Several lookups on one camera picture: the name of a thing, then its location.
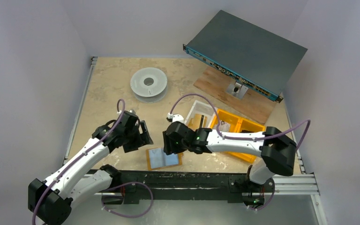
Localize white plastic bin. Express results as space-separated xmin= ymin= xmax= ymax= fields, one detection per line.
xmin=184 ymin=100 xmax=215 ymax=128

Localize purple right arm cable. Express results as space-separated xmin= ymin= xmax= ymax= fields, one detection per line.
xmin=169 ymin=93 xmax=311 ymax=142

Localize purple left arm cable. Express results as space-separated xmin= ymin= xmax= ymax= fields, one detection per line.
xmin=30 ymin=98 xmax=126 ymax=225

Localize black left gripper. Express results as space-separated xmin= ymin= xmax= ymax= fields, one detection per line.
xmin=123 ymin=120 xmax=152 ymax=152

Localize yellow plastic bin right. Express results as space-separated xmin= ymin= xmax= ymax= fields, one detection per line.
xmin=225 ymin=119 xmax=265 ymax=163

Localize white filament spool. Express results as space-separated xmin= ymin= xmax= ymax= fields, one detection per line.
xmin=130 ymin=67 xmax=168 ymax=103

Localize brown wooden board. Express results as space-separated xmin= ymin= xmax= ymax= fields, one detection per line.
xmin=194 ymin=67 xmax=277 ymax=124

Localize yellow leather card holder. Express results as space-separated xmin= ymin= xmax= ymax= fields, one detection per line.
xmin=146 ymin=148 xmax=183 ymax=171

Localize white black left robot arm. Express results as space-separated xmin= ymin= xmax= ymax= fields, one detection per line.
xmin=28 ymin=110 xmax=153 ymax=225

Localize yellow plastic bin middle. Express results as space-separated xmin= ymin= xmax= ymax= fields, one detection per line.
xmin=210 ymin=109 xmax=241 ymax=133

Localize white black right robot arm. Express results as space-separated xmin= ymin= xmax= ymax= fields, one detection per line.
xmin=163 ymin=118 xmax=297 ymax=191

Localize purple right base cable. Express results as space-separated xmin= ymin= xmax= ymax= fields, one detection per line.
xmin=247 ymin=178 xmax=277 ymax=212

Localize aluminium frame rail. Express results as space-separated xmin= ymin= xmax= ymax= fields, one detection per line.
xmin=62 ymin=56 xmax=98 ymax=165

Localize white card in bin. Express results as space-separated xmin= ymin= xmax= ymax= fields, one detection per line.
xmin=218 ymin=120 xmax=232 ymax=132

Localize blue grey network switch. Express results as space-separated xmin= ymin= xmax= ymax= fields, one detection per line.
xmin=183 ymin=10 xmax=307 ymax=103

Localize grey metal stand bracket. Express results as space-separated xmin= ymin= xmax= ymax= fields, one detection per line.
xmin=226 ymin=81 xmax=249 ymax=99

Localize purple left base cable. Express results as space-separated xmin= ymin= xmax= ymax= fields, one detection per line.
xmin=101 ymin=180 xmax=154 ymax=218

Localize yellow plastic bin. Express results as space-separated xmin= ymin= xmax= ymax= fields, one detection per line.
xmin=225 ymin=119 xmax=265 ymax=163
xmin=210 ymin=109 xmax=241 ymax=133

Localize gold credit cards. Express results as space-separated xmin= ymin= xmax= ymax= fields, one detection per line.
xmin=188 ymin=113 xmax=207 ymax=130

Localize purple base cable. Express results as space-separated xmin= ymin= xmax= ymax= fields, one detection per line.
xmin=247 ymin=178 xmax=277 ymax=212
xmin=101 ymin=180 xmax=154 ymax=218

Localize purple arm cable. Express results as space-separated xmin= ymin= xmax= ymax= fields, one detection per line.
xmin=169 ymin=93 xmax=311 ymax=142
xmin=30 ymin=98 xmax=126 ymax=225

